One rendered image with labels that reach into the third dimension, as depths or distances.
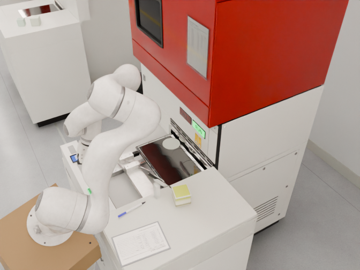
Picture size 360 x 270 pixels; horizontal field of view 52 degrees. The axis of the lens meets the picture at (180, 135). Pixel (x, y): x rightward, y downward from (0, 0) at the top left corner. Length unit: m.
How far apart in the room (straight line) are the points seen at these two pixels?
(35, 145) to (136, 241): 2.25
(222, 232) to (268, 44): 0.82
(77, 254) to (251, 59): 1.08
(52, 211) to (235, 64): 0.90
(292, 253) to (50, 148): 2.25
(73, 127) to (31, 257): 0.53
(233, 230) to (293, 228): 1.31
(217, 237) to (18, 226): 0.80
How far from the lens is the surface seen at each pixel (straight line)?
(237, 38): 1.50
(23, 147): 3.69
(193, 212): 1.66
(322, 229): 2.98
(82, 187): 1.82
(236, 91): 1.64
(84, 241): 1.63
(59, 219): 1.20
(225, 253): 1.77
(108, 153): 1.10
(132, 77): 1.15
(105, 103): 1.04
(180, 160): 1.97
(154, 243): 1.57
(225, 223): 1.64
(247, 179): 2.15
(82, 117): 1.39
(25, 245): 1.59
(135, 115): 1.06
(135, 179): 1.91
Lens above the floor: 2.28
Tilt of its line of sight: 40 degrees down
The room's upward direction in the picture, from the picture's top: straight up
